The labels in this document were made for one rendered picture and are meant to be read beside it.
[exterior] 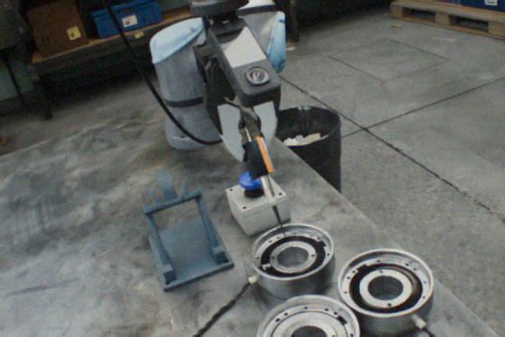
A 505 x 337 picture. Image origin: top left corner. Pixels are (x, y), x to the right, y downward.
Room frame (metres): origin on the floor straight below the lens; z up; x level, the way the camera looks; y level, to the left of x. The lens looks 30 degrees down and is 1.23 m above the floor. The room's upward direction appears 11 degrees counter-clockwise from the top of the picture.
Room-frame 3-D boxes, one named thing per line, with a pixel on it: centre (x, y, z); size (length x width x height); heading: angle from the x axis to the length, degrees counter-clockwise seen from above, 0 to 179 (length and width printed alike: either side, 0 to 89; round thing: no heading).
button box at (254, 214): (0.61, 0.02, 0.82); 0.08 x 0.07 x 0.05; 17
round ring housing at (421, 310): (0.38, -0.11, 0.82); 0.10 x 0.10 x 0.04
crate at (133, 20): (3.99, 0.81, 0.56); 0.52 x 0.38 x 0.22; 104
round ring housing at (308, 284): (0.46, -0.02, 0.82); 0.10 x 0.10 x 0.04
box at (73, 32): (3.81, 1.32, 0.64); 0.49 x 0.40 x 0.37; 112
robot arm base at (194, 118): (0.94, 0.11, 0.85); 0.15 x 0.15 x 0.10
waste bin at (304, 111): (1.65, -0.16, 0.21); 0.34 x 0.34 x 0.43
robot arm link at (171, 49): (0.94, 0.10, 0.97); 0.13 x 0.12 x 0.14; 84
